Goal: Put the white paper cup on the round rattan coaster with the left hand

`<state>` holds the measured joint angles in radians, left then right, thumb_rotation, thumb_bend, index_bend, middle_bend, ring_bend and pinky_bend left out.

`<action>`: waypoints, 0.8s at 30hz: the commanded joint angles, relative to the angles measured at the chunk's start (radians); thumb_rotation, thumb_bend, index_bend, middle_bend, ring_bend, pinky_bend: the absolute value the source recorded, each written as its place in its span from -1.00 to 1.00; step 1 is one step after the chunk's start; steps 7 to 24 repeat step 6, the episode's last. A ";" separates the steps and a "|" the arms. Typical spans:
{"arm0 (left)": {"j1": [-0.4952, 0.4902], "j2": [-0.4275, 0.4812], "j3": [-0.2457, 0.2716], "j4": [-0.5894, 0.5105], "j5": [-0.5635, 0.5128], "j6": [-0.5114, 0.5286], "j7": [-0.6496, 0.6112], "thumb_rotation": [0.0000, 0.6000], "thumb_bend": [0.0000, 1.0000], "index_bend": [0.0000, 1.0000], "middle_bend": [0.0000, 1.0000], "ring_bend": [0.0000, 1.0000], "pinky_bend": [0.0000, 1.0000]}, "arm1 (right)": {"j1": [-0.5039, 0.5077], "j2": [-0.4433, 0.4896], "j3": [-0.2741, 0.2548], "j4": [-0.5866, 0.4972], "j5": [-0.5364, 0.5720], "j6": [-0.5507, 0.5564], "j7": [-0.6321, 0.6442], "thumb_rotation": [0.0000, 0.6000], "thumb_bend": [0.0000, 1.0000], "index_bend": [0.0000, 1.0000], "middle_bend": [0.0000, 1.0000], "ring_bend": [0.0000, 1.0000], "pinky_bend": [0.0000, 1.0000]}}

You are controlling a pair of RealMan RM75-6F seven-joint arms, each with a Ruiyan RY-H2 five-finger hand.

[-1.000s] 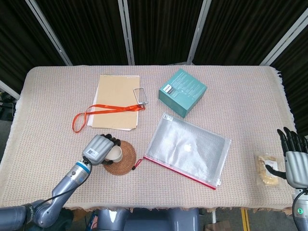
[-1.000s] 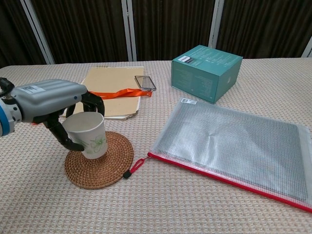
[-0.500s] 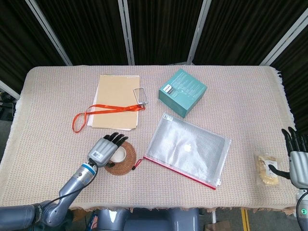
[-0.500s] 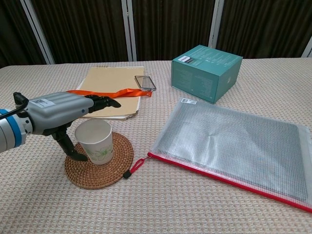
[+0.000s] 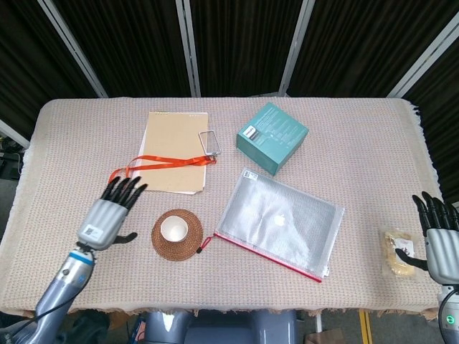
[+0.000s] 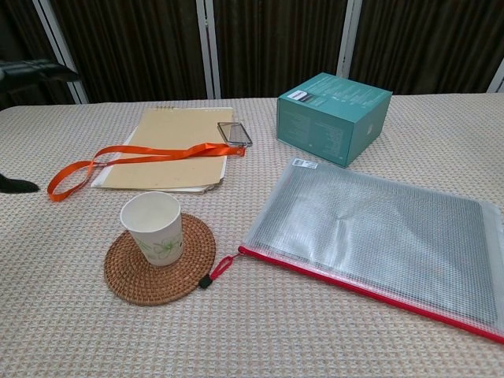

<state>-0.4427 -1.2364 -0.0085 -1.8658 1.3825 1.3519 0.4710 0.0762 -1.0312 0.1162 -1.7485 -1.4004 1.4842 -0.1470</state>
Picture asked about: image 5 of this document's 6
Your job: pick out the clear mesh zipper pouch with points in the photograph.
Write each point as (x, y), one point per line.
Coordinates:
(244, 195)

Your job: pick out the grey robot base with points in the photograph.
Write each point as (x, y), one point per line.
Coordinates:
(222, 328)

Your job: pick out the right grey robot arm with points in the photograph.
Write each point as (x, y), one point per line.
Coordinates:
(450, 319)

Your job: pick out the right black grey robot hand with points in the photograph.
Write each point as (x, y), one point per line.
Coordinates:
(444, 251)

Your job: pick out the tan paper folder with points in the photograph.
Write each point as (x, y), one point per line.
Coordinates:
(191, 193)

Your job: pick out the white paper cup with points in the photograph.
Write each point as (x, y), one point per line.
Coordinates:
(173, 229)

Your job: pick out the white table leg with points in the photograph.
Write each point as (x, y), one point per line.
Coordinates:
(318, 324)

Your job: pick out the clear snack packet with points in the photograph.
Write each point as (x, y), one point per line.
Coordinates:
(394, 258)

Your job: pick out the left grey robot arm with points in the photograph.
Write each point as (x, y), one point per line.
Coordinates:
(64, 283)

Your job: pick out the clear badge holder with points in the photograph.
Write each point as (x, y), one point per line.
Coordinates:
(209, 141)

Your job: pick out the black curtain panel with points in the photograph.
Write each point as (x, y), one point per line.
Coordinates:
(365, 43)
(244, 43)
(21, 71)
(444, 107)
(125, 43)

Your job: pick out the beige knitted tablecloth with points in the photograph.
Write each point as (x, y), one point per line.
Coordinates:
(89, 125)

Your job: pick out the brown kraft notepad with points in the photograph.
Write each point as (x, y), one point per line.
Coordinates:
(175, 143)

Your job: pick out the teal cardboard box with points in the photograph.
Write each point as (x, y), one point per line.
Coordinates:
(272, 139)

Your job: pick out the round woven brown coaster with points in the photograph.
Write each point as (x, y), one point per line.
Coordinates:
(193, 243)

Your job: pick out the grey partition post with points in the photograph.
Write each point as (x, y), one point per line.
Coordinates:
(71, 50)
(423, 57)
(295, 46)
(14, 133)
(188, 46)

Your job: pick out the left black grey robot hand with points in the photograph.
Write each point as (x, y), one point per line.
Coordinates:
(104, 222)

